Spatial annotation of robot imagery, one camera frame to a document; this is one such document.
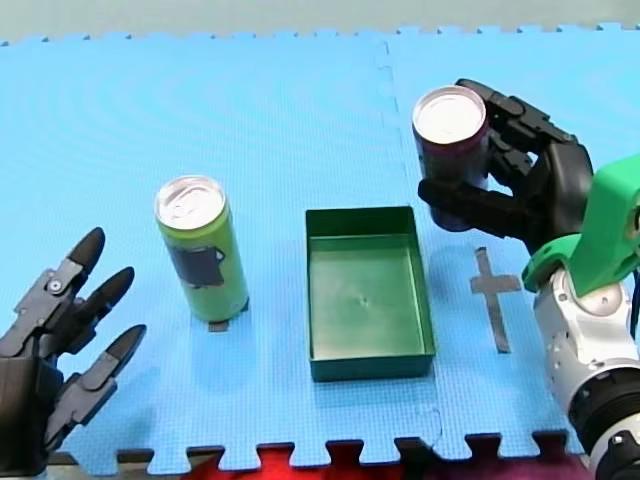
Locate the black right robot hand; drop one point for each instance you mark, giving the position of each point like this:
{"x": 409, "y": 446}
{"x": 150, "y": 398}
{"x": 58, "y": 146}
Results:
{"x": 560, "y": 185}

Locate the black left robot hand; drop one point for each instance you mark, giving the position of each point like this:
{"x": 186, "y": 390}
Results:
{"x": 25, "y": 360}

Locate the dark purple drink can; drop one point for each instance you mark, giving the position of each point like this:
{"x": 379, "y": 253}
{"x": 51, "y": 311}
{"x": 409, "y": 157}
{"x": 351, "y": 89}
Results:
{"x": 450, "y": 157}

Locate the green drink can dark band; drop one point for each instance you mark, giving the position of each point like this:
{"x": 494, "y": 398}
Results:
{"x": 210, "y": 295}

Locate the shallow green tray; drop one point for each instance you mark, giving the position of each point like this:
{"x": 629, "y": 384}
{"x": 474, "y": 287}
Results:
{"x": 365, "y": 305}

